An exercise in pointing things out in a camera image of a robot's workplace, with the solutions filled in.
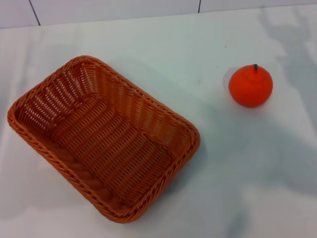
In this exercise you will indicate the orange woven plastic basket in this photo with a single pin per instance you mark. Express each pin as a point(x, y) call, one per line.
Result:
point(104, 148)

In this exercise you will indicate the orange toy fruit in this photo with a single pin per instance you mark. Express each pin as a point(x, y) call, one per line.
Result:
point(247, 89)

